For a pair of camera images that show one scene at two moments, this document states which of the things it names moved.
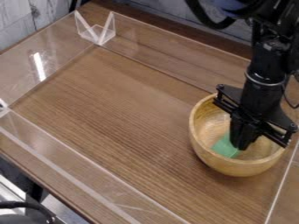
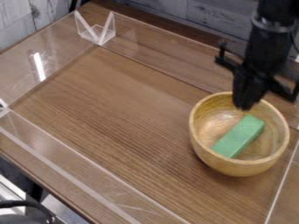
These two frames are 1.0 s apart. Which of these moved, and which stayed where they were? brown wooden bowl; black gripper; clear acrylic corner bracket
Moved: black gripper
Stayed: clear acrylic corner bracket; brown wooden bowl
